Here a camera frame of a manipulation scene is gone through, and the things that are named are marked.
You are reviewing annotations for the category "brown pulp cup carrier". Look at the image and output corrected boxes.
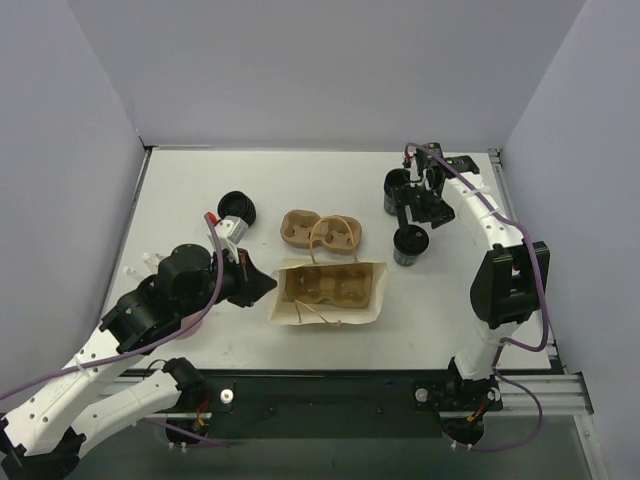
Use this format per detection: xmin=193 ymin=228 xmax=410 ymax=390
xmin=280 ymin=210 xmax=363 ymax=254

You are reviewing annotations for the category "tan paper bag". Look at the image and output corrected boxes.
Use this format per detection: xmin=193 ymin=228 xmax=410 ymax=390
xmin=267 ymin=215 xmax=389 ymax=327

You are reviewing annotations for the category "black paper coffee cup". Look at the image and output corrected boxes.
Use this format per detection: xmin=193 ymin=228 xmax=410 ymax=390
xmin=393 ymin=245 xmax=425 ymax=267

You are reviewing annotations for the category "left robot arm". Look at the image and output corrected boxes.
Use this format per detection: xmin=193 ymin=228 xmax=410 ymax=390
xmin=1 ymin=244 xmax=277 ymax=479

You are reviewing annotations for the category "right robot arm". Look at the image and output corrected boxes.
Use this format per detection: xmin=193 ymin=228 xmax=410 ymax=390
xmin=383 ymin=142 xmax=550 ymax=408

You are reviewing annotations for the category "stack of black cups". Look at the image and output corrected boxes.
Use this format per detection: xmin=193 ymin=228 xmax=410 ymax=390
xmin=383 ymin=168 xmax=408 ymax=216

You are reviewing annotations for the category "pink straw holder cup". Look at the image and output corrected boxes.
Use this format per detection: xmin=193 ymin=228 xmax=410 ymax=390
xmin=176 ymin=322 xmax=202 ymax=340

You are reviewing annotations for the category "stack of black lids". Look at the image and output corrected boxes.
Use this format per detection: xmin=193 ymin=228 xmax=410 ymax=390
xmin=217 ymin=191 xmax=257 ymax=227

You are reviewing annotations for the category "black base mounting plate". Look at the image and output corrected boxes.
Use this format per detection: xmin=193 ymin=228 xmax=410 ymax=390
xmin=164 ymin=368 xmax=501 ymax=441

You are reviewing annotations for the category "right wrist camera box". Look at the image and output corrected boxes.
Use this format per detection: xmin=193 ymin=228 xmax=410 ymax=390
xmin=405 ymin=157 xmax=426 ymax=186

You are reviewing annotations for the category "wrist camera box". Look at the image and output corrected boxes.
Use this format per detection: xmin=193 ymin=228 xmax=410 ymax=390
xmin=405 ymin=157 xmax=426 ymax=186
xmin=214 ymin=216 xmax=249 ymax=263

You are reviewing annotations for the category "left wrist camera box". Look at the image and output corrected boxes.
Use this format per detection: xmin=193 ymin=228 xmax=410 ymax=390
xmin=214 ymin=216 xmax=249 ymax=263

